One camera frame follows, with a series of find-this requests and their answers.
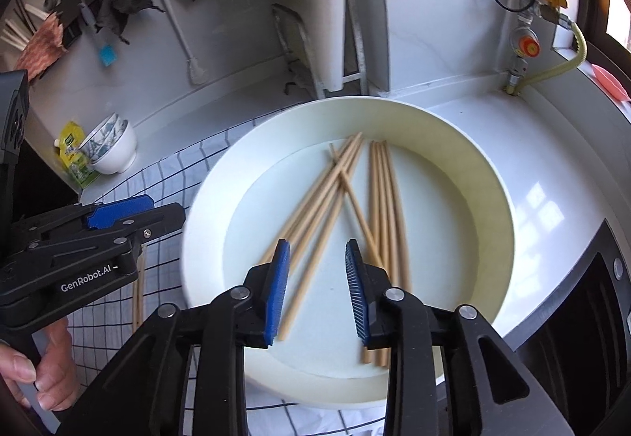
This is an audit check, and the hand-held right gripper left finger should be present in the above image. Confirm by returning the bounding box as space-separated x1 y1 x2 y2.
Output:
59 239 291 436

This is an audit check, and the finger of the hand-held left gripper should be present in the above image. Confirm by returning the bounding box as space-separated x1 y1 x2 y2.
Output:
81 194 155 230
93 202 187 250

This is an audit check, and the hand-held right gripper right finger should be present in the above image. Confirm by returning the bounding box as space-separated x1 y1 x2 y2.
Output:
344 239 575 436

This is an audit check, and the cream round basin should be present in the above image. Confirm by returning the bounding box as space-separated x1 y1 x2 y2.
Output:
181 95 516 410

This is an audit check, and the single wooden chopstick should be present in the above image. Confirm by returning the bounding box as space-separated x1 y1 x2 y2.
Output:
137 244 147 326

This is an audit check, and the pile of wooden chopsticks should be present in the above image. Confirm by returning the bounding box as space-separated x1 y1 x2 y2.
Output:
259 131 412 368

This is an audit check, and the person's left hand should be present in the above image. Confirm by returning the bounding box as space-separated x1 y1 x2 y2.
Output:
0 318 80 412

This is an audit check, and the white checked cloth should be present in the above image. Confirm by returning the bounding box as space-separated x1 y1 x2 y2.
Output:
30 121 395 436

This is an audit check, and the plain white bowl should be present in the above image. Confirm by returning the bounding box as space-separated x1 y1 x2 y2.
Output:
91 121 139 175

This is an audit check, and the yellow seasoning pouch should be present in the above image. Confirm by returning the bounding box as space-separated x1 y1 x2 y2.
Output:
53 121 99 188

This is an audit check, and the blue patterned bowl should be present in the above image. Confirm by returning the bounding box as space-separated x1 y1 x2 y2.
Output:
81 118 130 163
79 112 121 156

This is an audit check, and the blue silicone spatula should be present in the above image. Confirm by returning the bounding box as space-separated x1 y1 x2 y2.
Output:
81 5 118 68

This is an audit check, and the white pole with base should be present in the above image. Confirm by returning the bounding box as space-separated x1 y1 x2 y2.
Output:
154 0 208 86

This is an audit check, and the reddish patterned cloth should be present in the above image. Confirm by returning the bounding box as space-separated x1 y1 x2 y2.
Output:
17 15 67 82

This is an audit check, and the dark hanging cloth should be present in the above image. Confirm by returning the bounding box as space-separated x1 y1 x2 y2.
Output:
96 0 166 45

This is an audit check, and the gas regulator with orange knob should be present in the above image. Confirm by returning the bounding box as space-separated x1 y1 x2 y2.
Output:
513 24 541 61

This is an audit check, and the pink flat item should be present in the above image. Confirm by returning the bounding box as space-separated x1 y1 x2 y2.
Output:
589 63 631 102

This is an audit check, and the metal wire rack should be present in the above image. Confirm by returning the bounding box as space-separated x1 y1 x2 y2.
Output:
271 0 368 99

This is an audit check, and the yellow gas hose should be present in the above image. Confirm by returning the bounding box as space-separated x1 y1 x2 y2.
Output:
505 19 587 94

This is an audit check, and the yellow handled gas valve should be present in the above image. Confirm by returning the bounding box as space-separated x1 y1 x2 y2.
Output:
535 0 568 20

